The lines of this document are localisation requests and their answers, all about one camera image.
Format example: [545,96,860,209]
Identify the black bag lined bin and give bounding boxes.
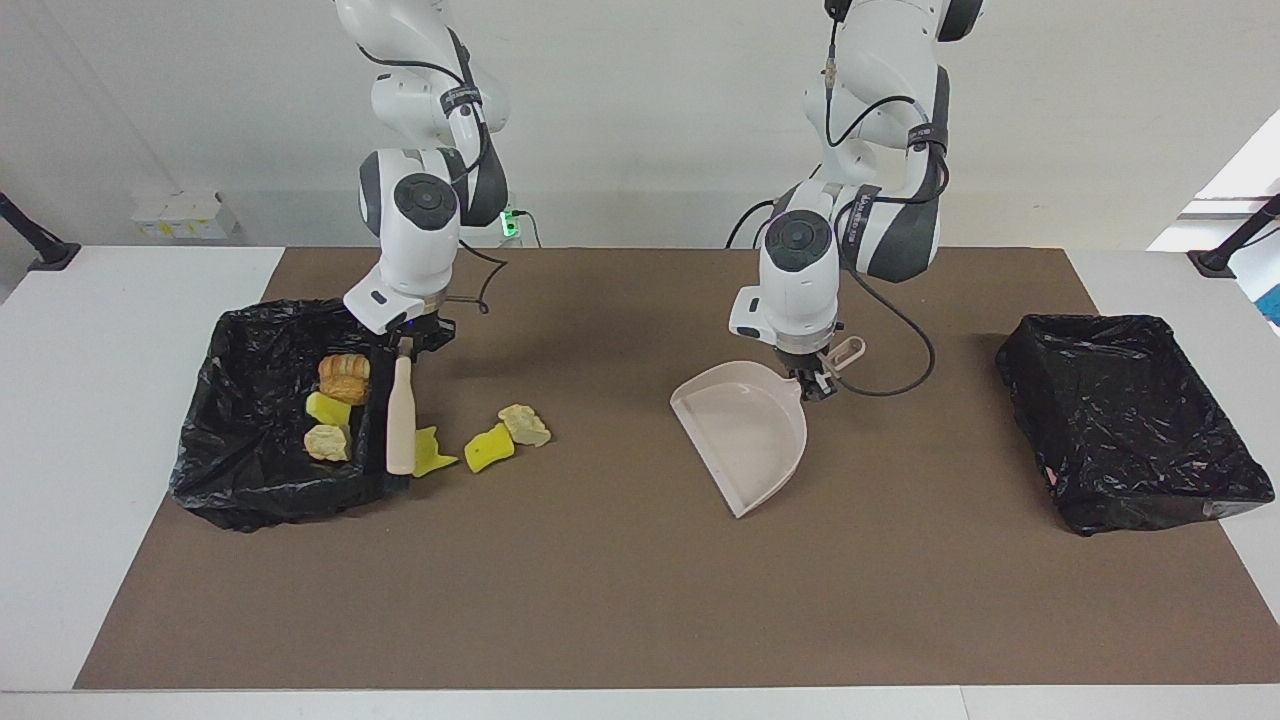
[170,298,396,533]

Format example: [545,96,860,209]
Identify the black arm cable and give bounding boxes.
[355,40,511,317]
[822,0,951,398]

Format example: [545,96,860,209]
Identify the beige brush black bristles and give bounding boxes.
[375,338,419,479]

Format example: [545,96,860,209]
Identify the pale crumpled trash piece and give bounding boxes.
[500,402,554,448]

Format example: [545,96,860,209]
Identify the notched yellow sponge piece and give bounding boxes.
[412,426,460,478]

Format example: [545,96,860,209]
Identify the beige plastic dustpan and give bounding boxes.
[669,336,866,519]

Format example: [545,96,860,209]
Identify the pale tan bread chunk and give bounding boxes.
[304,424,352,463]

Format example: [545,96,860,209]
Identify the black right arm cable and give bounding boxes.
[355,40,511,317]

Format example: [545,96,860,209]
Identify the black bag bin pink mark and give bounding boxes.
[995,313,1276,537]

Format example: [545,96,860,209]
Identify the white wall box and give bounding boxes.
[132,190,239,241]

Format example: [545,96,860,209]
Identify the brown table mat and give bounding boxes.
[75,247,1280,691]

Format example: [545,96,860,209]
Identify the black camera stand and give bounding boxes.
[1188,193,1280,279]
[0,192,82,272]

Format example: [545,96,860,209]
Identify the yellow sponge piece dark speck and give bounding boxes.
[466,421,519,473]

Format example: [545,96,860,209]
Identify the black left base cable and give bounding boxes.
[725,196,793,249]

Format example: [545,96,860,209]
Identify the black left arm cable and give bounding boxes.
[822,0,951,398]

